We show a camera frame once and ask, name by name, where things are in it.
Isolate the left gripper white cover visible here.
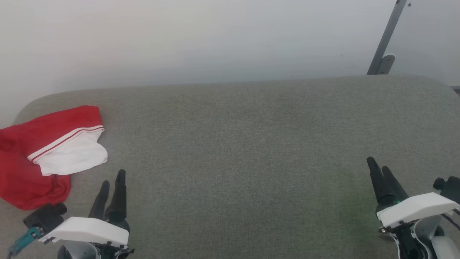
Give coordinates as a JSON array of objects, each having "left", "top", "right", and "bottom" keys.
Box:
[{"left": 40, "top": 169, "right": 135, "bottom": 259}]

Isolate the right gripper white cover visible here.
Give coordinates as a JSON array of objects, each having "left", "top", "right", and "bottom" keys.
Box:
[{"left": 367, "top": 156, "right": 460, "bottom": 259}]

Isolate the red white basketball jersey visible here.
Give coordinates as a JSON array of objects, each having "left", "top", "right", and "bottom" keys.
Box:
[{"left": 0, "top": 105, "right": 108, "bottom": 211}]

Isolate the black cable with teal plug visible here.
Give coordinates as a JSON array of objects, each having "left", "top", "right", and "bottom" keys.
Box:
[
  {"left": 440, "top": 209, "right": 460, "bottom": 231},
  {"left": 8, "top": 227, "right": 43, "bottom": 256}
]

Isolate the grey pole bracket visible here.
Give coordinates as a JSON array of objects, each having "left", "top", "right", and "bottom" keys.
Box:
[{"left": 377, "top": 54, "right": 396, "bottom": 75}]

